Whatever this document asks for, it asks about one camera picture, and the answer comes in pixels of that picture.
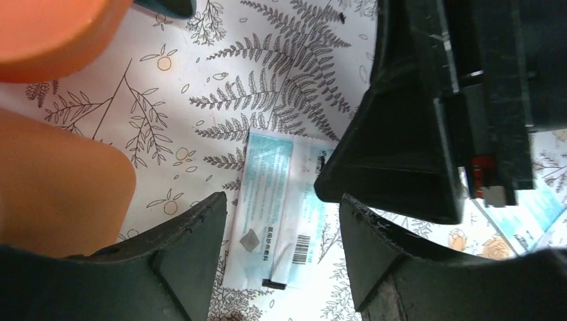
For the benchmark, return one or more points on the floral table mat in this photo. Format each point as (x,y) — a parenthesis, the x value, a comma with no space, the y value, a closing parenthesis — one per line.
(183,117)

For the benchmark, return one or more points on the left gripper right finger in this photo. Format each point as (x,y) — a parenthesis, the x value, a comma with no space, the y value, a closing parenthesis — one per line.
(395,274)

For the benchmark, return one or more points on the blue white sachet packet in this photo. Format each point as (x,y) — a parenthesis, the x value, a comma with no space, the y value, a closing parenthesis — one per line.
(505,232)

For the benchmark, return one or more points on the orange medicine box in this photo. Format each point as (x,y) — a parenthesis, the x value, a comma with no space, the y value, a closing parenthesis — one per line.
(87,40)

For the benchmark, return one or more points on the blue white medicine packet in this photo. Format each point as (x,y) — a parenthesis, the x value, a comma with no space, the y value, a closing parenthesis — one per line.
(279,219)

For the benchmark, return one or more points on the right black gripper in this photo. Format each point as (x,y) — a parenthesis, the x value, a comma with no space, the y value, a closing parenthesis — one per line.
(503,63)

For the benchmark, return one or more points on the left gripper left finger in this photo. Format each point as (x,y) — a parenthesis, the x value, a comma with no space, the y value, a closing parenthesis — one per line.
(165,273)

